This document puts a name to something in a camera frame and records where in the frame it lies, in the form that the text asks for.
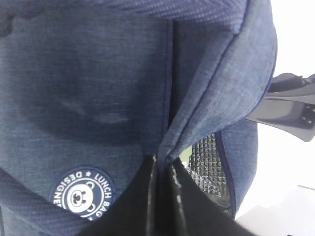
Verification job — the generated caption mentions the navy blue lunch bag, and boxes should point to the navy blue lunch bag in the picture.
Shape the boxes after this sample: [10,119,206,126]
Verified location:
[0,0,277,236]

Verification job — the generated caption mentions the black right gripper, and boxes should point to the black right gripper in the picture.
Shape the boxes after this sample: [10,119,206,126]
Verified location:
[246,73,315,142]

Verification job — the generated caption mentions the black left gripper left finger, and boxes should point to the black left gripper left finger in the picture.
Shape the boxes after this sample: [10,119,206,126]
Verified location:
[79,155,157,236]

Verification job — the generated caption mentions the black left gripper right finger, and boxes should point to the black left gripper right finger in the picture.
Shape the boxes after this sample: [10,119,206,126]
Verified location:
[168,158,253,236]

